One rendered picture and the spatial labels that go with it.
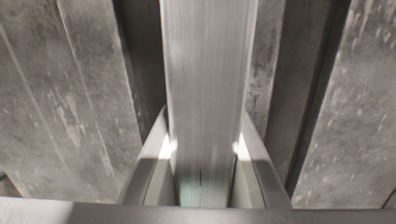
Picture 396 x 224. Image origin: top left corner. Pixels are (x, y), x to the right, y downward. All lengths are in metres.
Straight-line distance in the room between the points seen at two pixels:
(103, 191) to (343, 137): 0.24
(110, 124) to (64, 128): 0.05
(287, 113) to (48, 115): 0.20
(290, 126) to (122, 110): 0.14
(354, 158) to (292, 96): 0.08
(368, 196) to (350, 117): 0.11
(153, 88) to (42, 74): 0.09
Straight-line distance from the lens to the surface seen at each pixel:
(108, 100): 0.17
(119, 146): 0.19
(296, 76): 0.17
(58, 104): 0.20
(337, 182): 0.24
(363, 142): 0.22
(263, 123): 0.17
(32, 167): 0.27
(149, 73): 0.16
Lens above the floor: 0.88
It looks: 60 degrees down
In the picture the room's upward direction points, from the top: 177 degrees counter-clockwise
